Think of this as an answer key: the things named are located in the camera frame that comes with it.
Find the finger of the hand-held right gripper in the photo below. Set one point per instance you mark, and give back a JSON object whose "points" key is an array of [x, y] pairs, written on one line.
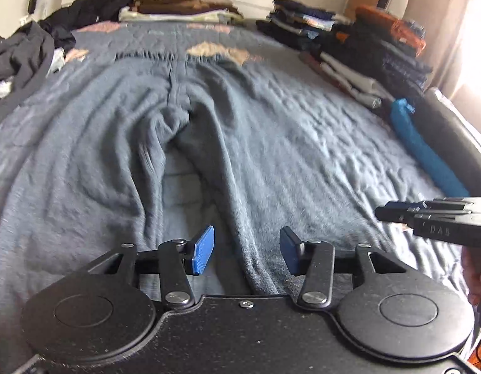
{"points": [[392, 213]]}

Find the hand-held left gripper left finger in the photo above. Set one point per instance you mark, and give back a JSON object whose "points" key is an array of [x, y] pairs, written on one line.
{"points": [[203, 251]]}

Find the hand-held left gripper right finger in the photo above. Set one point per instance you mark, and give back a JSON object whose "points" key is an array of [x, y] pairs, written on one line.
{"points": [[290, 251]]}

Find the grey sweatpants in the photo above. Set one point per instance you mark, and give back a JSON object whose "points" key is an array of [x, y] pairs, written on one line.
{"points": [[108, 144]]}

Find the stack of black white clothes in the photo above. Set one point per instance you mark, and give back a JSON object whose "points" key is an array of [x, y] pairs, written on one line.
{"points": [[396, 66]]}

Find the stack of navy folded clothes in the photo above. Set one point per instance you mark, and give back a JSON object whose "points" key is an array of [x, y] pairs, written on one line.
{"points": [[299, 15]]}

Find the stack of beige brown clothes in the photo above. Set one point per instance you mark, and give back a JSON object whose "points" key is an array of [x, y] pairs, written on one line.
{"points": [[178, 2]]}

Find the pile of dark grey clothes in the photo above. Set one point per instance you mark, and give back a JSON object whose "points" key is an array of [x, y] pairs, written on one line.
{"points": [[22, 58]]}

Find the person's right hand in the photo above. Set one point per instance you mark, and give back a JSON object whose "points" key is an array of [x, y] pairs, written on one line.
{"points": [[478, 276]]}

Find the grey quilted bed cover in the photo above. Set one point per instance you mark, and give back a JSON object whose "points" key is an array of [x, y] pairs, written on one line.
{"points": [[322, 117]]}

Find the orange folded cloth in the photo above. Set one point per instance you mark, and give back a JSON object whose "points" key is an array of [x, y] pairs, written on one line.
{"points": [[388, 23]]}

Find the beige curtain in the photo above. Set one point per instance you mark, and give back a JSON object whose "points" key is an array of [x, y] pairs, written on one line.
{"points": [[439, 7]]}

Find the white cloth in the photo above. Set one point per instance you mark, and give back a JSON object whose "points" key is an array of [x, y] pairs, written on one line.
{"points": [[57, 60]]}

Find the black jacket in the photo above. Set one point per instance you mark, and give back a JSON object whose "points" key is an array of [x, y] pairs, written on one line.
{"points": [[108, 4]]}

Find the black hairbrush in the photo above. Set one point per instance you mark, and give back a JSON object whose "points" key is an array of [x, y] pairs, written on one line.
{"points": [[32, 2]]}

